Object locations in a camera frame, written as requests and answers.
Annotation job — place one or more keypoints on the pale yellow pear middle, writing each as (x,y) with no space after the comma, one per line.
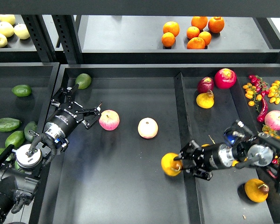
(6,29)

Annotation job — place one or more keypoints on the yellow cherry tomato bunch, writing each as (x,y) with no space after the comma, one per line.
(274,92)

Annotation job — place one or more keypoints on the green avocado at tray corner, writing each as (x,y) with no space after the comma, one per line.
(83,80)

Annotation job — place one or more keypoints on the black tray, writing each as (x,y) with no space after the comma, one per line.
(115,177)
(41,78)

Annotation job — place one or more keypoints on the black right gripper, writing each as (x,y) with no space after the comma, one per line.
(205,159)

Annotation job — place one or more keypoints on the black centre tray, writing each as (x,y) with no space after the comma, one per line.
(115,177)

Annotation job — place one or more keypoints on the bright red apple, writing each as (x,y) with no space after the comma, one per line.
(225,78)

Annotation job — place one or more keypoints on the black left tray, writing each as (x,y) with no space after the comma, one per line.
(41,78)

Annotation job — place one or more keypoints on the green avocado by tray wall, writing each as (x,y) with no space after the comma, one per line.
(30,129)

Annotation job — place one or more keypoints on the orange on shelf lower left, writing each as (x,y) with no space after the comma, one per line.
(168,39)

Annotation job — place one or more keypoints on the mixed cherry tomatoes right edge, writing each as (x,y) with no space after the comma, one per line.
(266,129)

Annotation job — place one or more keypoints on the orange on shelf front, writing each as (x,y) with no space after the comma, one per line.
(196,43)

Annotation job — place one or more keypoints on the pink apple right side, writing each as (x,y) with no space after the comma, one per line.
(272,120)

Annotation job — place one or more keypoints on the yellow pear under right arm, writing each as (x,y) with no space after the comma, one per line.
(235,163)

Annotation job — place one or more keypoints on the green avocado upper left tray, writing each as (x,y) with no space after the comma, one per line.
(22,90)

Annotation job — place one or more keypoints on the black shelf post centre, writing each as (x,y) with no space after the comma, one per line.
(68,37)

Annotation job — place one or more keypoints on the red cherry tomato bunch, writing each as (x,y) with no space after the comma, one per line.
(258,85)

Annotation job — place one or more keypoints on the pale pink apple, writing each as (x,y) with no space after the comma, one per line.
(147,128)

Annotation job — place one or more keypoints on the black shelf post left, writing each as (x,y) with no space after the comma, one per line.
(40,37)

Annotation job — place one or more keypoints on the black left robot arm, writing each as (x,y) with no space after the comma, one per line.
(21,167)

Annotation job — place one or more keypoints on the pale yellow pear top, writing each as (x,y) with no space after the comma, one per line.
(10,18)

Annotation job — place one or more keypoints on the dark red apple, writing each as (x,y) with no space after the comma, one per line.
(205,84)

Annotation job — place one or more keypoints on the black shelf post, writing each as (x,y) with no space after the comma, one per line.
(68,37)
(40,37)

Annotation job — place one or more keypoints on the red chili pepper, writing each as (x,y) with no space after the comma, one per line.
(263,111)

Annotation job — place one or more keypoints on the black tray divider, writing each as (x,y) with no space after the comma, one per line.
(194,204)

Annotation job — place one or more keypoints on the dark green avocado left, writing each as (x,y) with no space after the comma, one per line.
(9,124)

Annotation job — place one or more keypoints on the orange cherry tomato bunch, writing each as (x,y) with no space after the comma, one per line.
(252,93)

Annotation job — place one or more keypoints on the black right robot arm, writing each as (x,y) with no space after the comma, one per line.
(241,145)

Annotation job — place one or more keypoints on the pale yellow pear right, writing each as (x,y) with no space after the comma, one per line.
(21,31)

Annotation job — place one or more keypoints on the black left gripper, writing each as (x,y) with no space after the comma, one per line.
(68,114)

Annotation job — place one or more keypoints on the pink red apple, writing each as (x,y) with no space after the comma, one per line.
(109,120)

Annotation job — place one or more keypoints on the black upper shelf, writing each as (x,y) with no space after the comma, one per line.
(137,39)

